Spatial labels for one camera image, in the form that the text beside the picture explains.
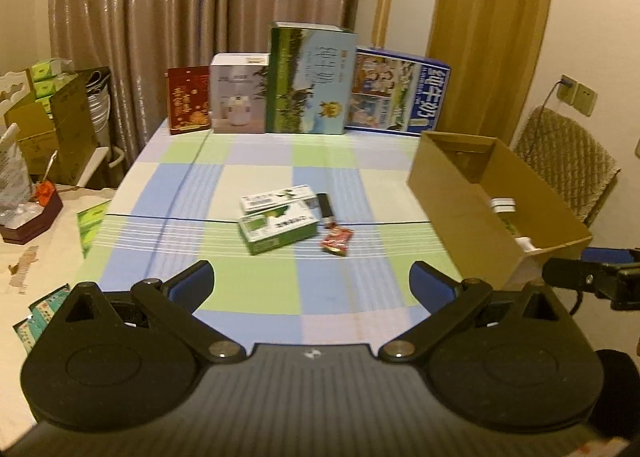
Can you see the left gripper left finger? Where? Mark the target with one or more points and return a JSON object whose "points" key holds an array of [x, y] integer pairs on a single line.
{"points": [[169, 307]]}

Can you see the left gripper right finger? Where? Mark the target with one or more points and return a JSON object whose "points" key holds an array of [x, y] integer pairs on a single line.
{"points": [[452, 306]]}

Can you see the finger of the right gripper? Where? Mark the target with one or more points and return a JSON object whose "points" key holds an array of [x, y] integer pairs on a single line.
{"points": [[615, 282], [610, 255]]}

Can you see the green white medicine box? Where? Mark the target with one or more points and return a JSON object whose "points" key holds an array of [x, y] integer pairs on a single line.
{"points": [[277, 227]]}

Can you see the red candy wrapper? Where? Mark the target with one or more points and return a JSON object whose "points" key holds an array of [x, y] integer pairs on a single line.
{"points": [[336, 241]]}

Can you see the open cardboard box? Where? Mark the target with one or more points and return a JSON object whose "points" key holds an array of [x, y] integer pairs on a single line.
{"points": [[498, 220]]}

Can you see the quilted beige chair cover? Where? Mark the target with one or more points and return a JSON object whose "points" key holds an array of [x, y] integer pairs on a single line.
{"points": [[569, 159]]}

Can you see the white flat medicine box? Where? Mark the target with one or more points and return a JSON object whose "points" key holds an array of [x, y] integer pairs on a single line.
{"points": [[250, 204]]}

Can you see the checkered table cloth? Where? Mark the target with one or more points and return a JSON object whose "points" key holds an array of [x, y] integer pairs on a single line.
{"points": [[311, 237]]}

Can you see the black lighter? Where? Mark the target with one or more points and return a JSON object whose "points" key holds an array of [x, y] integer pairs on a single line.
{"points": [[326, 210]]}

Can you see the red gift box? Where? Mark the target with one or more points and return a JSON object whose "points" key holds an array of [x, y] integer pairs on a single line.
{"points": [[187, 99]]}

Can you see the brown cardboard boxes stack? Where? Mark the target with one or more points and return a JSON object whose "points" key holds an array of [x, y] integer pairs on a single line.
{"points": [[67, 130]]}

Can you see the blue milk carton box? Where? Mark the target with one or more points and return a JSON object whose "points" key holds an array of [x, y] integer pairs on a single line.
{"points": [[396, 93]]}

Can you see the white humidifier box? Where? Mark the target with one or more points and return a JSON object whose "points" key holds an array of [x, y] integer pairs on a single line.
{"points": [[237, 92]]}

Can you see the brown curtain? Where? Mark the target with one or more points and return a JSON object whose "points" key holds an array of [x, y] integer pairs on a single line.
{"points": [[492, 48]]}

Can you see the green milk carton box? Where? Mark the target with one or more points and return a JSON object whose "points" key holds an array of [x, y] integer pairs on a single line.
{"points": [[309, 78]]}

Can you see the wooden stick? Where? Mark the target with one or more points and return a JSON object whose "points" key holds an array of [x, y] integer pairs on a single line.
{"points": [[380, 23]]}

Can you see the pink shiny curtain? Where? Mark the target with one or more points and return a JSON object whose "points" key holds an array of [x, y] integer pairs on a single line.
{"points": [[139, 40]]}

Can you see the wall socket with plug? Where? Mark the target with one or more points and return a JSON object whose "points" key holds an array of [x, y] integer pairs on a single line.
{"points": [[567, 89]]}

